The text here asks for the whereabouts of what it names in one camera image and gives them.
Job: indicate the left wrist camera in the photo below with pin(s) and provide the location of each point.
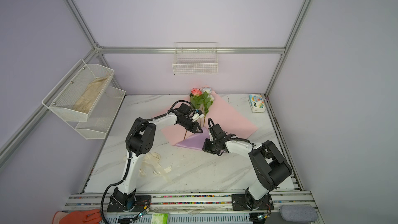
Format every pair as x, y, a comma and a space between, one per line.
197, 115

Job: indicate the green label box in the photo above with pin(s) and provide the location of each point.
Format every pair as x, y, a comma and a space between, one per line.
159, 218

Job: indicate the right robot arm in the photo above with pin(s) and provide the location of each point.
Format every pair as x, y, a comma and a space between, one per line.
270, 166

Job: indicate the white wire wall basket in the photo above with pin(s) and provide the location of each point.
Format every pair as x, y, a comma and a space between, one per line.
195, 58

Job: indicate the upper white mesh shelf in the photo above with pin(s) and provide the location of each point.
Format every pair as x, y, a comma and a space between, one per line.
65, 94

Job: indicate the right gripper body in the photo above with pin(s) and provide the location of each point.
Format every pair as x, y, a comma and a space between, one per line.
215, 140

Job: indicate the beige cloth in shelf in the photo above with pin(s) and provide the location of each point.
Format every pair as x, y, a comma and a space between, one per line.
86, 101

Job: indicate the orange rubber glove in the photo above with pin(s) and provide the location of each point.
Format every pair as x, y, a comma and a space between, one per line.
78, 217

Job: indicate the lower white mesh shelf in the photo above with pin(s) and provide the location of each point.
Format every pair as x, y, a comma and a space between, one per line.
103, 115

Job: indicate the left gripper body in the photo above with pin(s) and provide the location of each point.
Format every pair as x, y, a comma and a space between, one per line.
187, 124

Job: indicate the grey sponge pad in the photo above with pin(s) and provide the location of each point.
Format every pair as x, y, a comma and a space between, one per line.
298, 213

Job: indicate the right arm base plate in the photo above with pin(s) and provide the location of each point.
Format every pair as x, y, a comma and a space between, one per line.
245, 202

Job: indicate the pink purple wrapping paper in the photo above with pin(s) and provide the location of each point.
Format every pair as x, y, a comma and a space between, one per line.
232, 112

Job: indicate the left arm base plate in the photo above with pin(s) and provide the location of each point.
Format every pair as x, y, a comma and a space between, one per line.
137, 206

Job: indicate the cream printed ribbon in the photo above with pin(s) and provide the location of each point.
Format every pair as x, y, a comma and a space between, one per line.
150, 163

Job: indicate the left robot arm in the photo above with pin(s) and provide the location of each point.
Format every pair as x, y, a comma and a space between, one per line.
139, 141

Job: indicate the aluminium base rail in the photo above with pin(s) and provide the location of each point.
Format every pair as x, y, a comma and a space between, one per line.
217, 208

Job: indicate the tissue pack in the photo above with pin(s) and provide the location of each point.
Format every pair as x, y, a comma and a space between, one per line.
257, 103

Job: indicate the white blue fake rose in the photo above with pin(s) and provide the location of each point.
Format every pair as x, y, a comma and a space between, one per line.
208, 90

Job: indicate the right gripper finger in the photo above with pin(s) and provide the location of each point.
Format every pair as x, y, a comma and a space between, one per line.
210, 148
208, 142

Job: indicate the white mesh shelf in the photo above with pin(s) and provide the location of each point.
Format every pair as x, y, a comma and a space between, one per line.
103, 115
65, 94

